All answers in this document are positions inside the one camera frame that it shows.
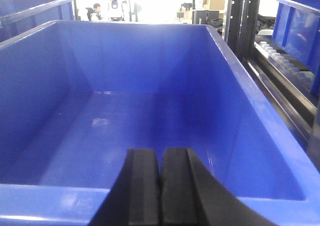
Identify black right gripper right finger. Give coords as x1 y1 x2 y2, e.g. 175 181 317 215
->
161 147 274 226

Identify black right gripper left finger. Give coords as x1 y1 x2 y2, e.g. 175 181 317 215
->
89 148 160 226

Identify stainless steel shelf rack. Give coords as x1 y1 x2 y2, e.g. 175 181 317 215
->
243 34 320 169

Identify blue bin centre right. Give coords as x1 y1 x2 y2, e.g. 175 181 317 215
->
0 21 320 226

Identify blue bin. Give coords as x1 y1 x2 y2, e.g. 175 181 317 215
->
0 21 320 226
0 0 74 42
272 0 320 97

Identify white roller conveyor track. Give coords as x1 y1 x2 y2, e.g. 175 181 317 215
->
257 41 315 90

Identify white humanoid robot background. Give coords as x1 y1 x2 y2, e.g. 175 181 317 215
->
108 0 127 22

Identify seated person in background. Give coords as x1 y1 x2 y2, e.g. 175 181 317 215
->
85 3 103 22

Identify cardboard box in background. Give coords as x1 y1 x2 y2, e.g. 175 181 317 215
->
201 0 225 11

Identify blue bin far right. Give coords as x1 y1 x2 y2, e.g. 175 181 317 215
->
272 0 320 97

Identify blue bin centre left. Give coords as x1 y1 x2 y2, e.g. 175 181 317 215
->
0 0 74 42

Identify black shelf upright post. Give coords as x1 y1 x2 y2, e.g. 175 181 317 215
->
224 0 260 59

